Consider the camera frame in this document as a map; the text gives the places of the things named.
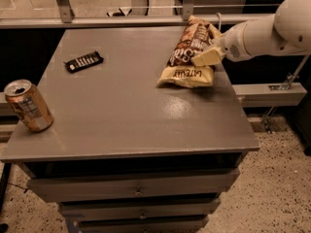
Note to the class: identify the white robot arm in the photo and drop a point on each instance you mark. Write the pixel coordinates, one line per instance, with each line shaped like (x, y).
(286, 32)

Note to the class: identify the metal window railing frame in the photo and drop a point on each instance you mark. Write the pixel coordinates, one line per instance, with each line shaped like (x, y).
(109, 13)

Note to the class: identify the orange soda can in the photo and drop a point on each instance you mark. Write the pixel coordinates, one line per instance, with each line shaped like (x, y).
(29, 105)

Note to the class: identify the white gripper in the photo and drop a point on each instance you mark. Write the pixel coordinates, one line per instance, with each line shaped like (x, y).
(230, 45)

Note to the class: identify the grey drawer cabinet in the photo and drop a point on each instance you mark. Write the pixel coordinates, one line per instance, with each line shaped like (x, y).
(125, 154)

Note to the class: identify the brown sea salt chip bag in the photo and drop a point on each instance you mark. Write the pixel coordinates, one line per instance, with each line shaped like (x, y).
(197, 37)

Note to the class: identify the black rxbar chocolate bar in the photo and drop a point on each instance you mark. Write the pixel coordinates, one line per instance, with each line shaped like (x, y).
(83, 62)

